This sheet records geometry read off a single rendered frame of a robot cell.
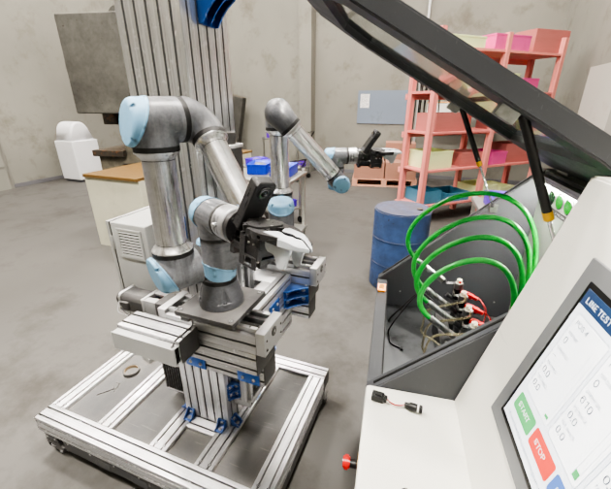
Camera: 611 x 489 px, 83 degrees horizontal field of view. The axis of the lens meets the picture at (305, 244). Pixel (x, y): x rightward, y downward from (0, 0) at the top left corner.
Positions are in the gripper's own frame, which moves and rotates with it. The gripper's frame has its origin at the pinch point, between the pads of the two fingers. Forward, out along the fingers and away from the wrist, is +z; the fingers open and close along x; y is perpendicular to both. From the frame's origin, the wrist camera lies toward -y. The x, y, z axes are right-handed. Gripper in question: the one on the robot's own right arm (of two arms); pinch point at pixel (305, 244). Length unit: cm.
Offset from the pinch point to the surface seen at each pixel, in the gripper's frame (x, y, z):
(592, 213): -36.7, -9.3, 30.4
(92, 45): -104, -105, -546
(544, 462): -16.5, 24.5, 37.0
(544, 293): -35.9, 6.3, 27.8
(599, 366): -19.1, 8.3, 38.4
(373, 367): -40, 46, -6
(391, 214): -220, 40, -119
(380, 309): -66, 42, -23
